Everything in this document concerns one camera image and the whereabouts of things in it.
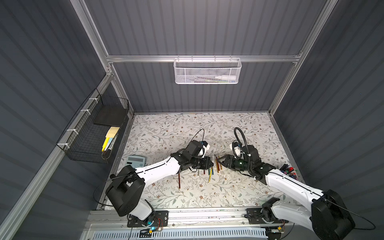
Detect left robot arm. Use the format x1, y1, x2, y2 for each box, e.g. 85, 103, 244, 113
106, 140, 214, 221

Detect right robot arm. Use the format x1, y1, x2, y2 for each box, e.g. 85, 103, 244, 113
218, 146, 356, 240

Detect light blue calculator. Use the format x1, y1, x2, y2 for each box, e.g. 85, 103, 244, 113
124, 155, 146, 169

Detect white marker in basket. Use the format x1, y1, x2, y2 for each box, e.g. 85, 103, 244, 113
215, 75, 237, 82

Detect yellow sticky notes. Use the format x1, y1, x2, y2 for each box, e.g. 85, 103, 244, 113
102, 127, 120, 152

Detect black notebook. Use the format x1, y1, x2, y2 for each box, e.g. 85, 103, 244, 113
93, 105, 127, 127

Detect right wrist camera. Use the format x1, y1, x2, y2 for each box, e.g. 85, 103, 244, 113
232, 141, 243, 159

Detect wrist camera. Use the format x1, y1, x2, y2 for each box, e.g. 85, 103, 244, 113
232, 141, 243, 159
200, 141, 210, 156

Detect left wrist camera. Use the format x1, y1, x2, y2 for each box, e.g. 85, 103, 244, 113
200, 141, 210, 156

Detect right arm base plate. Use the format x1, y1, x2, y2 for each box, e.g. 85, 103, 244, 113
244, 208, 286, 225

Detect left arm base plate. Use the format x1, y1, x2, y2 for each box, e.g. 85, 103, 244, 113
127, 211, 169, 228

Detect white wire mesh basket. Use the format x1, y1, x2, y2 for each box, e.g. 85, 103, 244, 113
173, 57, 242, 85

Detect black wire mesh basket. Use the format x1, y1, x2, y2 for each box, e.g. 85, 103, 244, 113
57, 89, 130, 164

